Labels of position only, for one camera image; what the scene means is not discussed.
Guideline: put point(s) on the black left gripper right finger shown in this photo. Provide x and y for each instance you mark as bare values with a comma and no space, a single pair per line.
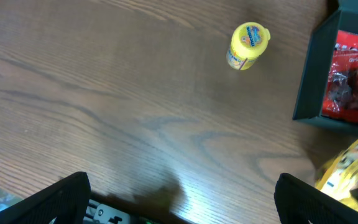
298,202

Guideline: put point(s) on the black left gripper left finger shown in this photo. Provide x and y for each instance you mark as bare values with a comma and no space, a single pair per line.
64,202

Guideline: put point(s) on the yellow Hacks candy bag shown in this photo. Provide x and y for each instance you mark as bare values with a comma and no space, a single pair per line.
338,177

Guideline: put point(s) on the red Hacks candy bag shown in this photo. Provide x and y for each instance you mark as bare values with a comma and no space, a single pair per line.
341,98

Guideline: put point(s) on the yellow Mentos gum bottle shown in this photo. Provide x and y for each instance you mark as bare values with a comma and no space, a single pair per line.
249,41

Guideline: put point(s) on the dark green open box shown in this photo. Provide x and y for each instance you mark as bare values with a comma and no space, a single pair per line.
309,103

